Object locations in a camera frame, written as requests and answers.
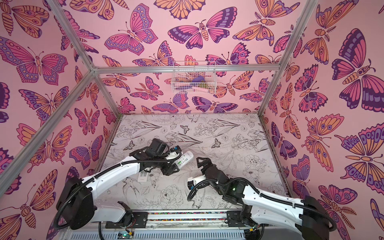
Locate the white remote with display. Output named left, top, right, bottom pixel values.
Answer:
left=174, top=151, right=194, bottom=170

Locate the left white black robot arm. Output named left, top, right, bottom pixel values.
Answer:
left=53, top=139, right=183, bottom=230

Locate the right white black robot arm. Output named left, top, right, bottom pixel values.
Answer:
left=187, top=157, right=337, bottom=240

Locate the purple object in basket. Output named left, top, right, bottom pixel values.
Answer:
left=191, top=76, right=206, bottom=84

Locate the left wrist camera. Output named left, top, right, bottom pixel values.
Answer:
left=166, top=146, right=183, bottom=160

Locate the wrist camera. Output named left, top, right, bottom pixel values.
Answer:
left=166, top=146, right=183, bottom=160
left=187, top=176, right=206, bottom=190

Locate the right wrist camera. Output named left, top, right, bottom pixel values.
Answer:
left=187, top=176, right=206, bottom=190

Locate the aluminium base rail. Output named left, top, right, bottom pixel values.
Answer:
left=58, top=210, right=302, bottom=240

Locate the white wire basket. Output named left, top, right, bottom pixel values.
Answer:
left=170, top=61, right=217, bottom=95

